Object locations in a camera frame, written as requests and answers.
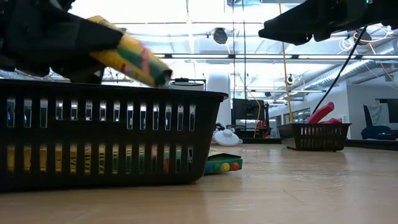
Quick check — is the white round puck device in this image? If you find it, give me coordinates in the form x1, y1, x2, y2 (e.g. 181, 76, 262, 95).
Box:
213, 128, 243, 147

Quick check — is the yellow hanging cable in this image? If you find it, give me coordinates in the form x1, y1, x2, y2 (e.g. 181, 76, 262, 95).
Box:
277, 0, 295, 125

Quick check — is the white round column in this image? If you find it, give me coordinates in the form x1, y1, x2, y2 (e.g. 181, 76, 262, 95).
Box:
206, 72, 233, 127

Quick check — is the black equipment cabinet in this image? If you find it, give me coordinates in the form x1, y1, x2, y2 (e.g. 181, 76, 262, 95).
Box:
231, 98, 270, 139

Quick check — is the right arm wrist cable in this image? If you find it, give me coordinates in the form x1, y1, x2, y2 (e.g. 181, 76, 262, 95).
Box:
312, 26, 368, 115

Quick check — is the blue lounge chair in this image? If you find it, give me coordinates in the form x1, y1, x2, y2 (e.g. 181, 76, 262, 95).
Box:
360, 104, 398, 141

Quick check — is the yellow crayon box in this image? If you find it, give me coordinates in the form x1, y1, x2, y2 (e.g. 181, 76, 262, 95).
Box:
6, 143, 195, 175
88, 14, 174, 88
204, 147, 244, 175

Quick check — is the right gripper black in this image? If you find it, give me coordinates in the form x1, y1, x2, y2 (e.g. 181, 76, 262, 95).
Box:
258, 0, 369, 46

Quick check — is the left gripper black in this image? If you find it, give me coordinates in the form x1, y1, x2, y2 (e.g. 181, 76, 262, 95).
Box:
0, 0, 124, 84

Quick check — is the black slotted plastic basket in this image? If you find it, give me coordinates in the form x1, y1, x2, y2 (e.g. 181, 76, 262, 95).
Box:
0, 78, 230, 193
277, 123, 353, 152

